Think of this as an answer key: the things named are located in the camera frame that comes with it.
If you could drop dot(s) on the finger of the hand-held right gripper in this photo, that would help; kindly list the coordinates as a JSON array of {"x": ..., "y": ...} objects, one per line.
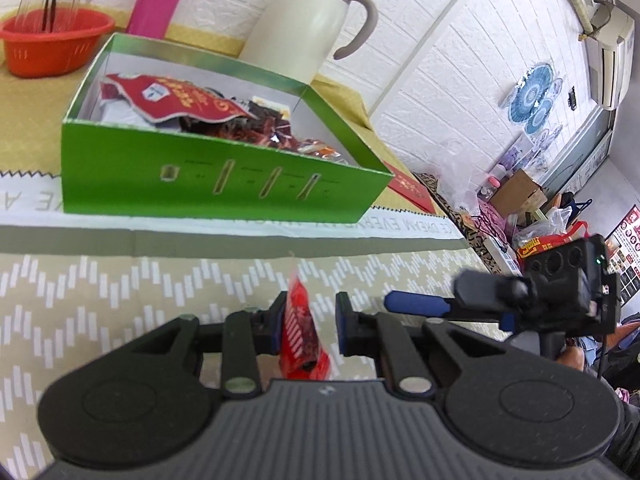
[
  {"x": 410, "y": 301},
  {"x": 480, "y": 285}
]

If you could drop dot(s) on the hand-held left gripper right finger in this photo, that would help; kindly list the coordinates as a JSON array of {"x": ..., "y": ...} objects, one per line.
[{"x": 342, "y": 325}]

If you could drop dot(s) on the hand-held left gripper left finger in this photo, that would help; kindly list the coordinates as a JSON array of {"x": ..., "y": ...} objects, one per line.
[{"x": 274, "y": 332}]

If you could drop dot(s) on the green cardboard box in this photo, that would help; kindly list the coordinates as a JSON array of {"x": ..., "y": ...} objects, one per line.
[{"x": 225, "y": 185}]

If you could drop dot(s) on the dark brown snack packet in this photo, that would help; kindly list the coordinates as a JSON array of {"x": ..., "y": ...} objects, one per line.
[{"x": 240, "y": 127}]

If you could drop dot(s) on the person's right hand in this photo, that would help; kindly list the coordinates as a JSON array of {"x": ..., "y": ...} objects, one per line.
[{"x": 575, "y": 357}]

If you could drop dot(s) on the white power strip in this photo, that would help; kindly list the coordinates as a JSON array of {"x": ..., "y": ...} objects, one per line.
[{"x": 500, "y": 255}]

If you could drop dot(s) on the red shopping bag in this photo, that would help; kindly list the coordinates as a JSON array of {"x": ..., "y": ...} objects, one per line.
[{"x": 545, "y": 242}]

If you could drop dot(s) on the white plastic bag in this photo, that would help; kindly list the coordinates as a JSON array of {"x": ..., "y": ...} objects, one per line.
[{"x": 550, "y": 222}]

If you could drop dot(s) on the dark patterned cloth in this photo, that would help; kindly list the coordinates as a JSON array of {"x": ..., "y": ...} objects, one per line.
[{"x": 480, "y": 225}]

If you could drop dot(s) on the brown cardboard box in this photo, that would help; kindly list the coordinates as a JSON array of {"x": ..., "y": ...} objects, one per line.
[{"x": 520, "y": 192}]

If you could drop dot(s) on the clear plastic bag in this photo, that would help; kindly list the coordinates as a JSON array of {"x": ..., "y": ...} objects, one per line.
[{"x": 462, "y": 180}]

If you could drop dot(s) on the red envelope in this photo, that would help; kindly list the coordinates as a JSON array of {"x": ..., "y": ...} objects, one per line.
[{"x": 412, "y": 192}]

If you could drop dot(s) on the orange snack packet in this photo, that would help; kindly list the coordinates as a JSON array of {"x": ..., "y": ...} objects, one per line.
[{"x": 320, "y": 150}]

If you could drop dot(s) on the patterned table mat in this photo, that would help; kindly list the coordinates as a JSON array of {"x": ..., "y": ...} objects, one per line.
[{"x": 100, "y": 285}]

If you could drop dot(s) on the white air conditioner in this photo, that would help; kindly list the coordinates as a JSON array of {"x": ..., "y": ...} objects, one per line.
[{"x": 610, "y": 45}]

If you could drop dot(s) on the large red white snack packet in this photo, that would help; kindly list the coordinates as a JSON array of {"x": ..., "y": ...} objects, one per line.
[{"x": 185, "y": 97}]

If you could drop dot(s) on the cream thermal jug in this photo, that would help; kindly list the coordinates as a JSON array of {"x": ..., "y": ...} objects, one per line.
[{"x": 300, "y": 25}]

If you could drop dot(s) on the red plastic basket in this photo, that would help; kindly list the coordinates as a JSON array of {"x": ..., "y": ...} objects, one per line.
[{"x": 50, "y": 45}]

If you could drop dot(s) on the wall poster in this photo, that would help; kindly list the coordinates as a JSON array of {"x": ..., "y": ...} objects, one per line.
[{"x": 627, "y": 250}]

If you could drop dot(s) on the small black wall device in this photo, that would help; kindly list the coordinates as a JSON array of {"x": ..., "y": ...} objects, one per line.
[{"x": 572, "y": 97}]

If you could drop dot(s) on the blue fan wall decoration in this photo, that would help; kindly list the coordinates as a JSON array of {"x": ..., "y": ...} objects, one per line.
[{"x": 532, "y": 97}]

